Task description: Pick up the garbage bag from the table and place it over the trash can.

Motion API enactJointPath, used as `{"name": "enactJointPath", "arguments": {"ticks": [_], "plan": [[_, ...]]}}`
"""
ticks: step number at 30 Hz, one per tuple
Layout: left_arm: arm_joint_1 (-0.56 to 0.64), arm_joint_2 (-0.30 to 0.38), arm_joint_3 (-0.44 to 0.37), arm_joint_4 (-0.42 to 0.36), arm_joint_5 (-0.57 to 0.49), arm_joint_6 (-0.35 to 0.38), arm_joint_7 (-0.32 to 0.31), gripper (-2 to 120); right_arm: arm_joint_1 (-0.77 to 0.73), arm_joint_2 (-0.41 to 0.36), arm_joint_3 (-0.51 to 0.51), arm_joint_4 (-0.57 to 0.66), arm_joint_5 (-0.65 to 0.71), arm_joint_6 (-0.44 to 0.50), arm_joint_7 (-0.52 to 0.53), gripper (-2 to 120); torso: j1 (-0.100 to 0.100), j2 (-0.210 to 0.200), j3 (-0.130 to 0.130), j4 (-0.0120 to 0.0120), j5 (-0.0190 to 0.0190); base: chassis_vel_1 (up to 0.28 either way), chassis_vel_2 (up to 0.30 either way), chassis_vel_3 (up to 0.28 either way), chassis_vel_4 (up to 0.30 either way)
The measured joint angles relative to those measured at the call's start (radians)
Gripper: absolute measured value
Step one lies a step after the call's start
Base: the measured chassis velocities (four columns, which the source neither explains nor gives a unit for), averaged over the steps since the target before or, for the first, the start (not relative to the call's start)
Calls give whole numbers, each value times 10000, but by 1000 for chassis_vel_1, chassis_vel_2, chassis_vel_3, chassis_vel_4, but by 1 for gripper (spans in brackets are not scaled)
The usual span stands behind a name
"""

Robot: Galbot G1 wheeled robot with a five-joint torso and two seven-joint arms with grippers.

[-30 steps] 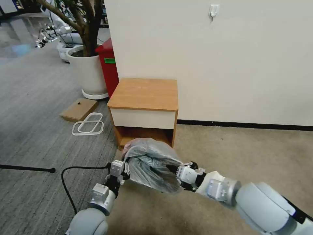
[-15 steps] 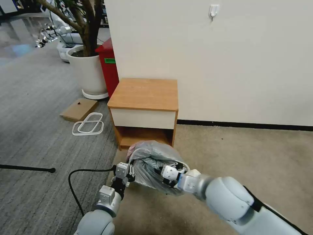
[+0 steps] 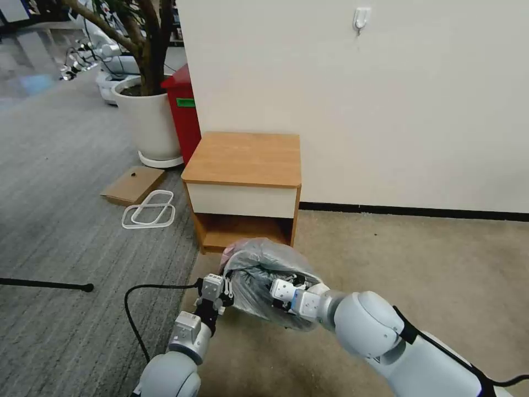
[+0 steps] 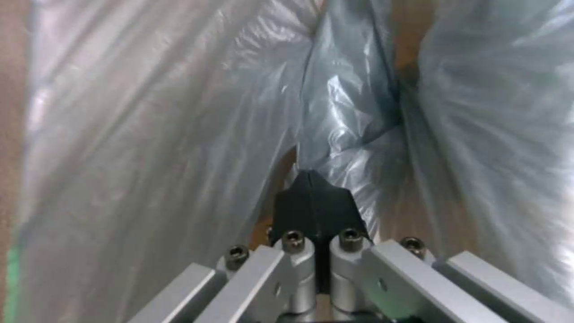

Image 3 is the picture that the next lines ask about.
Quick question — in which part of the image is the translucent grey garbage bag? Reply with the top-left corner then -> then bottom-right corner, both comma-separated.
220,237 -> 326,332

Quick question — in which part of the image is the flat brown cardboard piece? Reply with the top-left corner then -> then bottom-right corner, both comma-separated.
100,165 -> 169,207

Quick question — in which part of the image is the wooden nightstand with white drawer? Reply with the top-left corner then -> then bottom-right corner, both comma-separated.
181,131 -> 301,255

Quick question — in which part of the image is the black baseboard strip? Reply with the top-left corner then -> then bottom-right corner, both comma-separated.
298,201 -> 529,222

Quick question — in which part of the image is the black pole with foot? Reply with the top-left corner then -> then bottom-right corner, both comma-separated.
0,277 -> 95,293

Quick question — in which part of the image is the red plastic bin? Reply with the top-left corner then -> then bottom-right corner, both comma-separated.
160,63 -> 202,167

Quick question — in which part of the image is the white plant pot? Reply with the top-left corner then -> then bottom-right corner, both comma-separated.
111,74 -> 185,169

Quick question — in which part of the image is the brown tree trunk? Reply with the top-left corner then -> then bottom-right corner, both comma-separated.
62,0 -> 179,96

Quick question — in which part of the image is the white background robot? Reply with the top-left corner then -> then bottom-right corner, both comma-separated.
59,8 -> 144,109

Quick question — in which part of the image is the dark background shelf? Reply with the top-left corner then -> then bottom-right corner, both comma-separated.
166,0 -> 185,47

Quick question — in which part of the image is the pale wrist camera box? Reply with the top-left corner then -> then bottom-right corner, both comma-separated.
202,273 -> 224,300
269,279 -> 296,303

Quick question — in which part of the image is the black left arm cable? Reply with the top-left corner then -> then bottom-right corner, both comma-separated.
125,280 -> 204,366

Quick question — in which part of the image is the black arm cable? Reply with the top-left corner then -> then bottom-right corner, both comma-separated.
125,280 -> 204,366
391,305 -> 529,390

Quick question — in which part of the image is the white plastic frame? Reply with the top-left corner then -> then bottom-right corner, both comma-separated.
133,190 -> 175,220
122,203 -> 177,230

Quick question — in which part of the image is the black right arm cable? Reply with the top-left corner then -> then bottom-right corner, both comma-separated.
391,305 -> 529,390

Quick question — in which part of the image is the white wall hook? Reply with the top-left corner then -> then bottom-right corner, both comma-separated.
353,6 -> 370,36

